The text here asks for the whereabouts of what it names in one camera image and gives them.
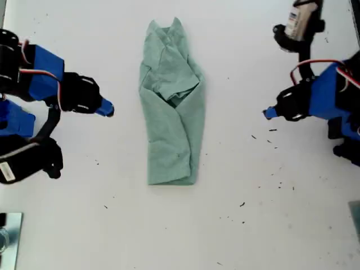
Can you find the green t-shirt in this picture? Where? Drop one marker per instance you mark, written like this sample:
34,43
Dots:
168,126

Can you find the black clamp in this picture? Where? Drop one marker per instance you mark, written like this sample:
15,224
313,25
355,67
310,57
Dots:
2,219

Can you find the shiny steel plate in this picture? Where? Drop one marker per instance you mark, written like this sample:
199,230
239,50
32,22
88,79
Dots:
14,239

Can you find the short black camera stalk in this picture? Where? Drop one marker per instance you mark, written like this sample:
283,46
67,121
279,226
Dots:
52,121
305,62

